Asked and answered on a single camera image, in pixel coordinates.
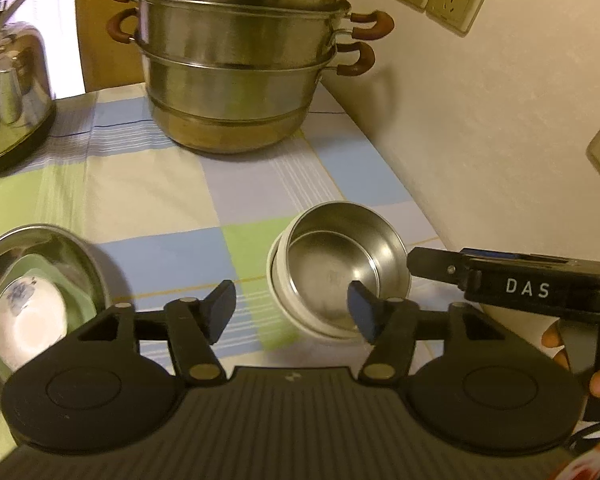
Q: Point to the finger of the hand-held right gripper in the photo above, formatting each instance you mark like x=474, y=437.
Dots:
x=435, y=265
x=495, y=254

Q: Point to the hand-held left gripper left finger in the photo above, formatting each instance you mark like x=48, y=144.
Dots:
x=223, y=306

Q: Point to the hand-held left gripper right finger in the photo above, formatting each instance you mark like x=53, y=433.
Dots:
x=362, y=311

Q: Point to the stainless steel bowl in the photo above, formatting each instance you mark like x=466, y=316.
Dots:
x=325, y=265

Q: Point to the steel basin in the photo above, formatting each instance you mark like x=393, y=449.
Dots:
x=80, y=260

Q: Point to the white floral saucer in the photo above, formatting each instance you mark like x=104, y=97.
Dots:
x=27, y=325

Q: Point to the checked tablecloth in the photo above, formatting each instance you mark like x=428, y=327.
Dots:
x=145, y=195

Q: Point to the white red patterned cloth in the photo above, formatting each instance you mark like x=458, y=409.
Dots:
x=595, y=460

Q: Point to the stainless steel steamer pot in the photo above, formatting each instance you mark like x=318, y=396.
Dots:
x=230, y=85

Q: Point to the wooden board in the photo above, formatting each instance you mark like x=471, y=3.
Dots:
x=110, y=35

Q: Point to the stainless steel kettle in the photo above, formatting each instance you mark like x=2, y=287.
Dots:
x=10, y=85

